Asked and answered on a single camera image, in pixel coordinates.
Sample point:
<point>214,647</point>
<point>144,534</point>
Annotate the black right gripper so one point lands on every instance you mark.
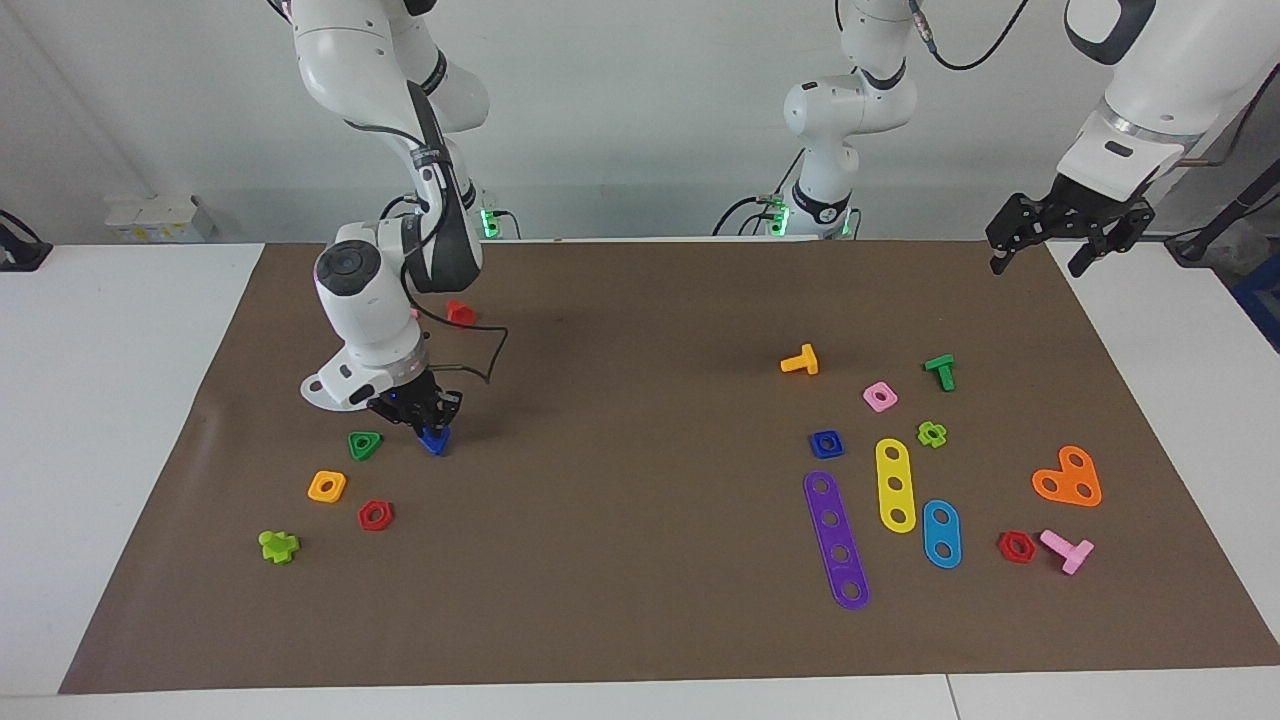
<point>410,400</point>

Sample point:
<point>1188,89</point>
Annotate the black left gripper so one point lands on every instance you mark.
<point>1085,210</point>

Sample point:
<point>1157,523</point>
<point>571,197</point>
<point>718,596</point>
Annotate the blue plastic bolt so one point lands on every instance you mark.
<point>436,442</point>

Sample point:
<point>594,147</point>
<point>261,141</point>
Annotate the blue square nut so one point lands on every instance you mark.
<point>826,445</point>

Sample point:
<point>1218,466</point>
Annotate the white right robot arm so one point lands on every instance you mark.
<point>360,310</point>

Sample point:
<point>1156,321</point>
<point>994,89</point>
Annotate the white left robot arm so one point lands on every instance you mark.
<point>1150,80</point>

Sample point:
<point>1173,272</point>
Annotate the green triangular nut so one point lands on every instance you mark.
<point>364,446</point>

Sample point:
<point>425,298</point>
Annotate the red hexagonal nut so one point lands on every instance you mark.
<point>375,516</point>
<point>1017,547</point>

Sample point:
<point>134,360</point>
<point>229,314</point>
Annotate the red plastic bolt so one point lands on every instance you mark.
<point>461,312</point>

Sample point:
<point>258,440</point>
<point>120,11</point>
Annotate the orange square nut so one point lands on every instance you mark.
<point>326,487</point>

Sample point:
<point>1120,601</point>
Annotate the green plastic bolt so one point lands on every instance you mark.
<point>941,370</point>

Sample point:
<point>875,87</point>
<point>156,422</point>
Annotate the black tripod stand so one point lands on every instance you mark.
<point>1235,205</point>

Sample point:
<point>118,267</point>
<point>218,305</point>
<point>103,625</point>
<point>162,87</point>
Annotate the lime cross-head bolt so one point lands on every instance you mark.
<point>278,546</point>

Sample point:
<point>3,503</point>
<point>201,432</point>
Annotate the blue crate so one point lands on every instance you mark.
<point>1262,300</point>

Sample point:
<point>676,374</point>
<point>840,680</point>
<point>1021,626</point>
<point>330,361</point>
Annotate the green cross-shaped nut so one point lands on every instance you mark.
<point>932,435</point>

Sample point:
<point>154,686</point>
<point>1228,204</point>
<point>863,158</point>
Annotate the pink square nut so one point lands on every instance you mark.
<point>880,397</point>

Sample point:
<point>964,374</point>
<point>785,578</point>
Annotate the brown table mat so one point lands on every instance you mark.
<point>640,560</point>

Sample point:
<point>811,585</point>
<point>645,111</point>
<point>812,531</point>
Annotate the orange three-hole plate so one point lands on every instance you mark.
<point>1065,490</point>

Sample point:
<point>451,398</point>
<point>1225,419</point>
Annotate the orange plastic bolt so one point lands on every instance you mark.
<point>800,362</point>

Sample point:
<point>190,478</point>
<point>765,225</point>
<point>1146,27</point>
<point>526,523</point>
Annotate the yellow three-hole strip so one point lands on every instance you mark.
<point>895,500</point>

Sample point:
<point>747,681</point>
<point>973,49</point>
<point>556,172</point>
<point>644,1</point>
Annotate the blue two-hole strip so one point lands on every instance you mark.
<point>941,555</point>

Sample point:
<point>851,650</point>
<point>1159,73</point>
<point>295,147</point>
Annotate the white power box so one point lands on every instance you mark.
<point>155,218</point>

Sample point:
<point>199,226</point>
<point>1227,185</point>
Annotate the purple four-hole strip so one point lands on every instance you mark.
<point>835,535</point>

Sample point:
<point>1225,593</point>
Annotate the black clamp stand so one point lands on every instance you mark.
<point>20,250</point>

